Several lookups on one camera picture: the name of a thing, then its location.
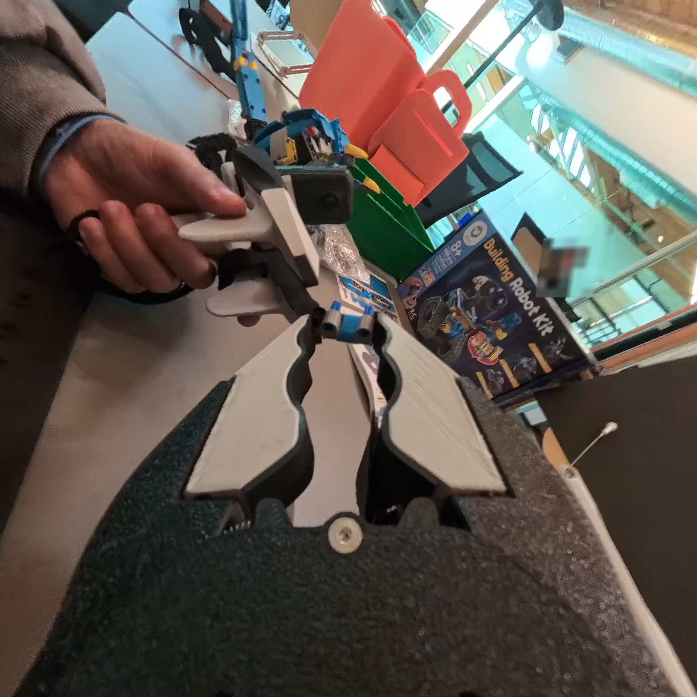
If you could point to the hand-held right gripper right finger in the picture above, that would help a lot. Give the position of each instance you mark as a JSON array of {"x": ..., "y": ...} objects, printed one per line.
[{"x": 441, "y": 435}]

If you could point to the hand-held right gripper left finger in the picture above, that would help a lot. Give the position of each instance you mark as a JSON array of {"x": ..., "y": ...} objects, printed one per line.
[{"x": 245, "y": 435}]

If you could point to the grey desk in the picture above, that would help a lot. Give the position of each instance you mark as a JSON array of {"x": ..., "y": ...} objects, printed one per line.
[{"x": 109, "y": 408}]

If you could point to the white laptop stand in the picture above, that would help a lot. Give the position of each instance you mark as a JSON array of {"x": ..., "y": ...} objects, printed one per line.
[{"x": 610, "y": 523}]

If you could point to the instruction booklet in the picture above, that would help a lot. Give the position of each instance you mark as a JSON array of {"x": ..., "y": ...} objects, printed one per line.
[{"x": 370, "y": 370}]

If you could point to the person's left hand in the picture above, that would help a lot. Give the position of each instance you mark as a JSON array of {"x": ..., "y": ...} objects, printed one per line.
[{"x": 136, "y": 174}]

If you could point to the person's left forearm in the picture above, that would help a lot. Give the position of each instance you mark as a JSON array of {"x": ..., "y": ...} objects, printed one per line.
[{"x": 43, "y": 81}]

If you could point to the blue tracked toy robot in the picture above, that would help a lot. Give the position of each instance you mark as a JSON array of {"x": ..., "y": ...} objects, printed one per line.
[{"x": 305, "y": 130}]

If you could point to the dark blue toy set box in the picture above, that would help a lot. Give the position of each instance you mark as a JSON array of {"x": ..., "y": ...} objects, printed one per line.
[{"x": 490, "y": 316}]

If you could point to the black mesh chair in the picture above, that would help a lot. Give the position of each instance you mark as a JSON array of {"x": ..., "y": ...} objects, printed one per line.
[{"x": 479, "y": 169}]

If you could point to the small blue two-hole beam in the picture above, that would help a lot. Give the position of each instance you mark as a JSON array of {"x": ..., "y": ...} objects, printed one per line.
[{"x": 347, "y": 329}]

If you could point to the dark perforated panel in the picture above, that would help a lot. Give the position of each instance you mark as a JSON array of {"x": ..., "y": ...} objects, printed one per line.
[{"x": 32, "y": 354}]

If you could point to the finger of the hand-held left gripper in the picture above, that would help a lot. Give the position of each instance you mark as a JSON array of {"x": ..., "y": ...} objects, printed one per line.
[
  {"x": 294, "y": 234},
  {"x": 294, "y": 288}
]

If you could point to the green storage bin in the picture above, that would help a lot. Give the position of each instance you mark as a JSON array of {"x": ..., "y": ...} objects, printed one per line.
[{"x": 392, "y": 228}]

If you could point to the blue sticker sheet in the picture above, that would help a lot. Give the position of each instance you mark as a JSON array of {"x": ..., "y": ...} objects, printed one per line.
[{"x": 375, "y": 297}]

